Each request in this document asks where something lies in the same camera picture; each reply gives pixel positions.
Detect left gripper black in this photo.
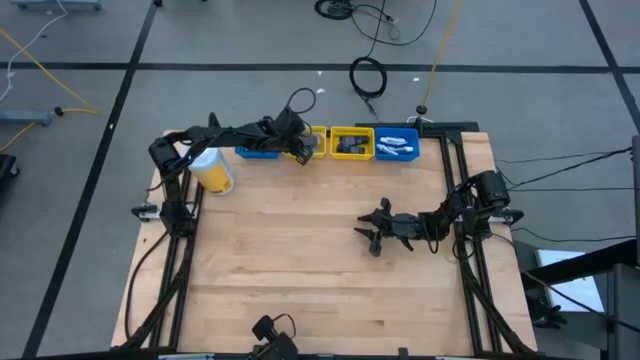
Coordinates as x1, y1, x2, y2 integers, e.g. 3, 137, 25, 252
271, 106, 319, 168

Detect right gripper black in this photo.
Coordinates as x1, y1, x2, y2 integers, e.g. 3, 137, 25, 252
353, 197, 427, 258

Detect yellow plastic basket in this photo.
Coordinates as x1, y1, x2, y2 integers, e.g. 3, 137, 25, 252
283, 125, 329, 161
329, 126, 376, 162

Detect blue plastic basket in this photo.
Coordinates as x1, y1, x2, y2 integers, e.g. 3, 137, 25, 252
374, 127, 421, 163
234, 144, 282, 161

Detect yellow plastic cup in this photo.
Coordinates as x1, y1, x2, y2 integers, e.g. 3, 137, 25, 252
188, 146, 237, 197

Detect white board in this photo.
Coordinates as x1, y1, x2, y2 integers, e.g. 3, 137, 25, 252
533, 247, 607, 314

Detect black side desk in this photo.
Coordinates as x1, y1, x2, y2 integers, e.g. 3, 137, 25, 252
519, 238, 640, 360

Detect grey furniture foot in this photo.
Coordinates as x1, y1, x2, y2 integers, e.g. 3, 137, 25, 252
0, 110, 52, 127
9, 0, 103, 12

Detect black caster wheel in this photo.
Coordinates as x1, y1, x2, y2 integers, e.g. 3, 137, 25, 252
0, 153, 22, 181

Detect black wrist camera cable loop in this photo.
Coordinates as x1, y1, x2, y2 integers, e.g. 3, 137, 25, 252
285, 86, 318, 116

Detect coiled black floor cable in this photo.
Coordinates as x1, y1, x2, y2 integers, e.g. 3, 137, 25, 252
348, 55, 389, 100

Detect tangled black floor cables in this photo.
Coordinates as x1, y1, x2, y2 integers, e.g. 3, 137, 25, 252
313, 0, 439, 48

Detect yellow hanging cable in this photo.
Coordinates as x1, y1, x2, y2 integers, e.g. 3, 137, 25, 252
421, 0, 465, 109

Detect thin black floor cable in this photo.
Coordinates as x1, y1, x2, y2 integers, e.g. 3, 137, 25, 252
509, 224, 640, 245

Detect black power cables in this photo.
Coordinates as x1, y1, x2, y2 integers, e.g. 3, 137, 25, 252
494, 144, 640, 194

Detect yellow floor cable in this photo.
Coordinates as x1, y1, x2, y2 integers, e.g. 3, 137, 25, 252
0, 27, 101, 154

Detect white floor cable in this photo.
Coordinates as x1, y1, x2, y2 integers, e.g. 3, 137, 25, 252
0, 0, 69, 104

